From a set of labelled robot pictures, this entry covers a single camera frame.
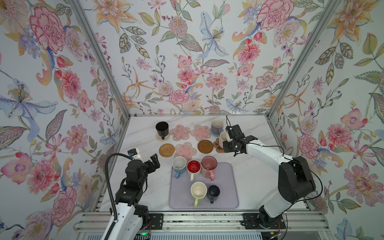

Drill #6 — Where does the cream mug pink handle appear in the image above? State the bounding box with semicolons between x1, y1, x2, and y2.
219;131;228;149

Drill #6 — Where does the woven rattan round coaster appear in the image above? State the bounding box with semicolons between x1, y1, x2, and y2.
159;144;175;158

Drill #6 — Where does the brown paw cork coaster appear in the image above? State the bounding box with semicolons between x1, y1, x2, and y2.
213;138;225;153

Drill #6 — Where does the blue mug white inside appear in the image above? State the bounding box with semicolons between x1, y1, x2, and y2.
172;156;187;179

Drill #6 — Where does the cream mug purple handle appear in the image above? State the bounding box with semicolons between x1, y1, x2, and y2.
211;119;224;136

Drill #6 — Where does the black mug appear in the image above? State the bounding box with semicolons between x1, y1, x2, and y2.
156;122;169;140

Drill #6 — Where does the pink flower coaster front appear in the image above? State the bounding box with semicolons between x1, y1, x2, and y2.
174;142;197;161

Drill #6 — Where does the pink flower coaster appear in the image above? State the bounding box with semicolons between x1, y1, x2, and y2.
170;125;191;141
191;125;211;141
174;142;197;161

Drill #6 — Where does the brown round wooden coaster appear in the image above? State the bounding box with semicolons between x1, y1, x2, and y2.
198;140;214;154

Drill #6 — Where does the pink tall mug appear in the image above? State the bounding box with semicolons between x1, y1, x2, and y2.
201;156;218;181

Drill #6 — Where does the cream mug green handle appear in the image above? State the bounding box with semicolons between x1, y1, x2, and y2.
191;182;208;208

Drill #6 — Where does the small dark blue mug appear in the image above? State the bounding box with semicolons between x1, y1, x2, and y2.
207;185;221;204

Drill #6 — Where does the multicolour embroidered round coaster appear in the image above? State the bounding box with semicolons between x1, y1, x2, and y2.
156;134;171;142

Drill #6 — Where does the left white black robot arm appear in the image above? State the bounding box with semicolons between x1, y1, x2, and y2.
103;151;161;240

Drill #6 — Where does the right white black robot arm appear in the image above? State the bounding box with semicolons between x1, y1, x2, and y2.
223;125;316;229

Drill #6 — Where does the lavender serving tray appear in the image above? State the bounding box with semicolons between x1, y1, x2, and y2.
169;163;239;211

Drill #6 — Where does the red inside white mug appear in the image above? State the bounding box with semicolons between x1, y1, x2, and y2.
187;160;202;182

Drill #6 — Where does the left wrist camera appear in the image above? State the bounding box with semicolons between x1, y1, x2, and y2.
128;148;143;161

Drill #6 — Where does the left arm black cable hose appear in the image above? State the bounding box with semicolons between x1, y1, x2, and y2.
101;152;134;240

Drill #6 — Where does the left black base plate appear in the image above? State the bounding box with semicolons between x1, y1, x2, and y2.
121;212;165;231

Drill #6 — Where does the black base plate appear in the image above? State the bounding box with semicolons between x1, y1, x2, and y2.
121;212;165;231
241;213;287;231

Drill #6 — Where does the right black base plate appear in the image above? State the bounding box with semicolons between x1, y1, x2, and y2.
241;213;287;231

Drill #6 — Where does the aluminium mounting rail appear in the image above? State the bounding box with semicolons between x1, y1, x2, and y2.
73;211;331;233

